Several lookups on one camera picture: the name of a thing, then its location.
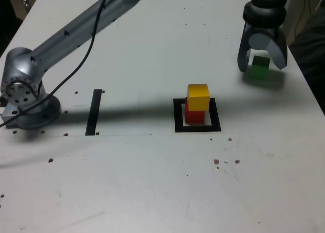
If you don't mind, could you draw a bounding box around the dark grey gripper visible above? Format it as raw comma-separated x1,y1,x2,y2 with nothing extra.
237,23,288,73

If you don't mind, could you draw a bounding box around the green cube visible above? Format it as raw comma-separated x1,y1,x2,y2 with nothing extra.
247,55,271,80

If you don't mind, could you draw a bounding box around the yellow cube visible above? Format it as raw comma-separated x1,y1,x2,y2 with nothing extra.
187,83,211,111

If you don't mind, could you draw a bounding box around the red cube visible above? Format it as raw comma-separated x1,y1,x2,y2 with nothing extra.
184,97,206,124

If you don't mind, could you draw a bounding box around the black tape square outline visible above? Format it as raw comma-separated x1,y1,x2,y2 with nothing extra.
173,97,221,134

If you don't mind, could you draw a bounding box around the person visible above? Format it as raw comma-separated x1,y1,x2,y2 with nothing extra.
288,9,325,96

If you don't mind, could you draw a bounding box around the black tape strip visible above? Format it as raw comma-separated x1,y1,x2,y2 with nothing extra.
85,89,103,137

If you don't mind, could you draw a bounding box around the thin background cable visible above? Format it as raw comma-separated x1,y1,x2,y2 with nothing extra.
294,0,315,38

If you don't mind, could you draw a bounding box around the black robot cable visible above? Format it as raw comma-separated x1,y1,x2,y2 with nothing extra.
0,0,115,129

